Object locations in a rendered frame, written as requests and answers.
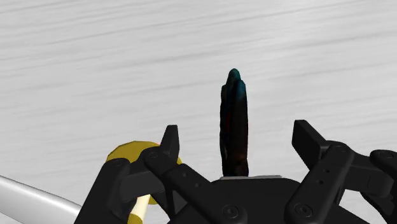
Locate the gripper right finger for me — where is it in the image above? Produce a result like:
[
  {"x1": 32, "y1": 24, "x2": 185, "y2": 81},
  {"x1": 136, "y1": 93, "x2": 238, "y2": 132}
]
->
[{"x1": 284, "y1": 119, "x2": 397, "y2": 224}]

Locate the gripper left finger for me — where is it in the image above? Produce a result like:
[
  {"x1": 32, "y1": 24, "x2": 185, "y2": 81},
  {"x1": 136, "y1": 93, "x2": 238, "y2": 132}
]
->
[{"x1": 73, "y1": 124, "x2": 249, "y2": 224}]

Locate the dark teal-tipped upright slab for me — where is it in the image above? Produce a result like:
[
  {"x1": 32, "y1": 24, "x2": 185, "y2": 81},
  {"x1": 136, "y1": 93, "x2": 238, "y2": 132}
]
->
[{"x1": 219, "y1": 68, "x2": 249, "y2": 178}]

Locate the white rounded rim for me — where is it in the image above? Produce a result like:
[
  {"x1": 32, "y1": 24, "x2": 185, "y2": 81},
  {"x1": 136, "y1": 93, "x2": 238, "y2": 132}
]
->
[{"x1": 0, "y1": 175, "x2": 82, "y2": 224}]

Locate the yellow disc with cream handle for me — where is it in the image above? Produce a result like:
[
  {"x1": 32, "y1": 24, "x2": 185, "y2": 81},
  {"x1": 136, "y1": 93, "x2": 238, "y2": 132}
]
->
[{"x1": 106, "y1": 141, "x2": 183, "y2": 224}]

